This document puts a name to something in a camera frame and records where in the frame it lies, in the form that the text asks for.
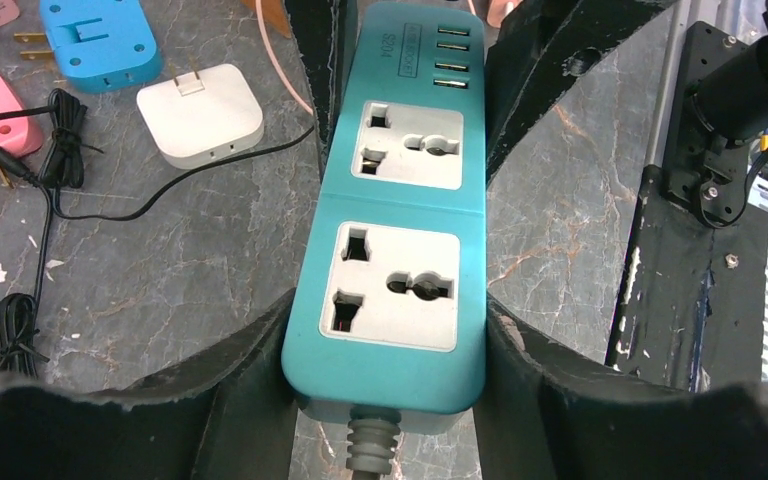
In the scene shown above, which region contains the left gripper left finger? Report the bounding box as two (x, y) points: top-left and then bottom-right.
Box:
(0, 292), (297, 479)

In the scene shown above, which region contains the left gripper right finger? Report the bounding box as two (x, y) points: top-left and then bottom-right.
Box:
(475, 299), (768, 479)

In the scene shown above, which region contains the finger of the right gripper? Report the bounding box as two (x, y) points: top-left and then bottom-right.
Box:
(284, 0), (358, 176)
(485, 0), (674, 183)

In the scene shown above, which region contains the pink charging cable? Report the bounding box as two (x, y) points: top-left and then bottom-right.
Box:
(254, 0), (316, 117)

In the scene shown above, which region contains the white cube adapter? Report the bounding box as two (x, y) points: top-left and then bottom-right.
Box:
(136, 64), (264, 170)

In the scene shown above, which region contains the teal power strip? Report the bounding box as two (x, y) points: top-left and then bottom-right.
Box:
(281, 0), (490, 480)

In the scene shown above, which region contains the blue plug adapter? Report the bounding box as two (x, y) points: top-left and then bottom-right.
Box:
(14, 0), (164, 94)

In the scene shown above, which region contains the orange compartment tray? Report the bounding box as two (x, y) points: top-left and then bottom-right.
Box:
(259, 0), (292, 39)

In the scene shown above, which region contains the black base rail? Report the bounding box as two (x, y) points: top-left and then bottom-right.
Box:
(605, 21), (768, 392)

